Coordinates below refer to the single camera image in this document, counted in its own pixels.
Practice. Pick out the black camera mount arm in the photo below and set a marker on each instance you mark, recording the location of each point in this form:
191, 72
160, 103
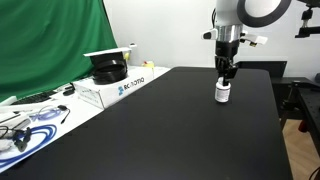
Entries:
306, 30

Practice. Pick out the black round plastic holder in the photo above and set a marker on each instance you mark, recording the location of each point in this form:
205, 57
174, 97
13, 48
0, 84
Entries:
109, 68

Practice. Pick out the green backdrop curtain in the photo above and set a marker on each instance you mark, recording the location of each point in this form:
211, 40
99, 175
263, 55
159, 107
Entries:
43, 43

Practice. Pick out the white flat board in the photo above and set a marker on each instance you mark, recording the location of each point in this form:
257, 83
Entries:
115, 50

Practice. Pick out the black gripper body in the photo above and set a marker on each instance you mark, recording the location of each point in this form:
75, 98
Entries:
225, 52

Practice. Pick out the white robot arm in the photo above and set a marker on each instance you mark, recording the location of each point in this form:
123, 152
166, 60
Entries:
228, 21

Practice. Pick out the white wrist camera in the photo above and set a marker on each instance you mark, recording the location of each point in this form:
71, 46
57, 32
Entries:
214, 34

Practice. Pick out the white Robotiq cardboard box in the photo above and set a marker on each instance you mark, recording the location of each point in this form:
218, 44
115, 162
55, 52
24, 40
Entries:
103, 96

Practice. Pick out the black side table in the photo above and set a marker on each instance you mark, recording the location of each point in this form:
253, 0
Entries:
306, 97

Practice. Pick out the yellow and white small object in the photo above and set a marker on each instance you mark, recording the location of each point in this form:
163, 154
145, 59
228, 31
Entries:
149, 64

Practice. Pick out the white pill bottle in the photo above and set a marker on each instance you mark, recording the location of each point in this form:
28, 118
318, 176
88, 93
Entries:
222, 91

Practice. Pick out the black keyboard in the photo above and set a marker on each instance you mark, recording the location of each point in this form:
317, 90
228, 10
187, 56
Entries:
36, 98

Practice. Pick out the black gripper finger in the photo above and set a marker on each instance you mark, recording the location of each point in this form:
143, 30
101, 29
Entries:
219, 73
228, 76

